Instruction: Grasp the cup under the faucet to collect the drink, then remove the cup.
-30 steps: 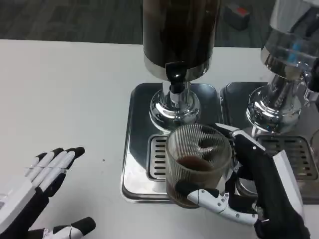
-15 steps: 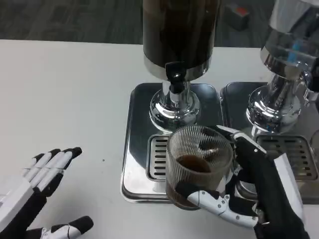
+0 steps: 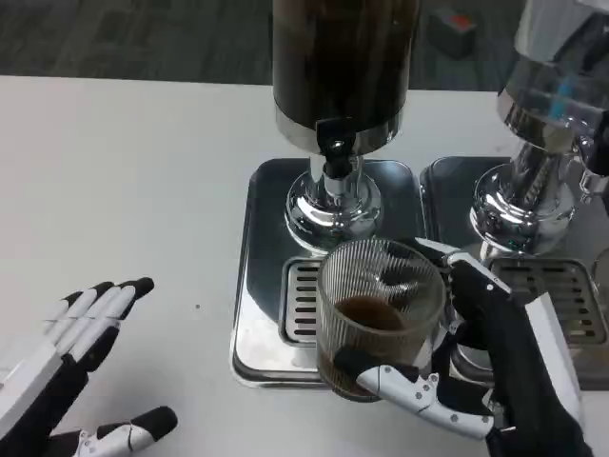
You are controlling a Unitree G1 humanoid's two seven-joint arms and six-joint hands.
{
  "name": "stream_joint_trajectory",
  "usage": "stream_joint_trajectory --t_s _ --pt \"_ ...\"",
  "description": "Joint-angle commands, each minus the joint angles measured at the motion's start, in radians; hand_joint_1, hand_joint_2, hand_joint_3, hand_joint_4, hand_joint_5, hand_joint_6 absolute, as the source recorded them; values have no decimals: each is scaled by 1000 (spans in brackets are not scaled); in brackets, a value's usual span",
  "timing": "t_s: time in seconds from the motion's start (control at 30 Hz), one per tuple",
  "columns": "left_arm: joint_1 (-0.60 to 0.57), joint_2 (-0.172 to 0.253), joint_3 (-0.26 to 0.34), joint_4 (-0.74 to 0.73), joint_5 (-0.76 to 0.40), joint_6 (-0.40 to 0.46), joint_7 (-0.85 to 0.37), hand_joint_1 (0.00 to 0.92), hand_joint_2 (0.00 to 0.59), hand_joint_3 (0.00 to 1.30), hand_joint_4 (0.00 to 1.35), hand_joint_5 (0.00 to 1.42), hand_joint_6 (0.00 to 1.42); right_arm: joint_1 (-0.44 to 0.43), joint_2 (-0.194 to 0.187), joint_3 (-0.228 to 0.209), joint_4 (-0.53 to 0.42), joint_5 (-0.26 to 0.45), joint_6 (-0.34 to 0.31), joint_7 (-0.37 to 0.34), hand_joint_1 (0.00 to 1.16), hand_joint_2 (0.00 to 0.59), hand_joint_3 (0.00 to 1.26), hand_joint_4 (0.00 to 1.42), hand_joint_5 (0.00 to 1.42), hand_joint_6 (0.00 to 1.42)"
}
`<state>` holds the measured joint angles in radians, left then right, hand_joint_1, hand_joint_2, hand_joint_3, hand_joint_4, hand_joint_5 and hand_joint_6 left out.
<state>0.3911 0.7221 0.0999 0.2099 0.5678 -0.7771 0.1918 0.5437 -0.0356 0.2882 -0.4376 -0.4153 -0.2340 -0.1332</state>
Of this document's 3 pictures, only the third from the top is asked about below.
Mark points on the clear ribbed glass cup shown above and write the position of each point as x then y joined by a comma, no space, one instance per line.
352,295

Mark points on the drink dispenser with clear tank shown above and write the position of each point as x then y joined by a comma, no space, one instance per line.
537,143

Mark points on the steel drip tray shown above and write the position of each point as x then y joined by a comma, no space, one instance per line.
261,285
452,200

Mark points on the steel slotted drip grid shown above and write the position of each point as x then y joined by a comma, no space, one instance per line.
571,295
302,300

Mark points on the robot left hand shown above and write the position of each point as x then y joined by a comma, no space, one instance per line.
33,381

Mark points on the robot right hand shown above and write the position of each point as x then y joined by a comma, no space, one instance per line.
514,362

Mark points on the black box with red patch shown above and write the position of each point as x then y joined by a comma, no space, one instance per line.
452,33

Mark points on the black dispenser tap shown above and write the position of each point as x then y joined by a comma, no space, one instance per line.
335,147

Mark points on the drink dispenser with dark tank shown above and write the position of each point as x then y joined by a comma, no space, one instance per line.
338,57

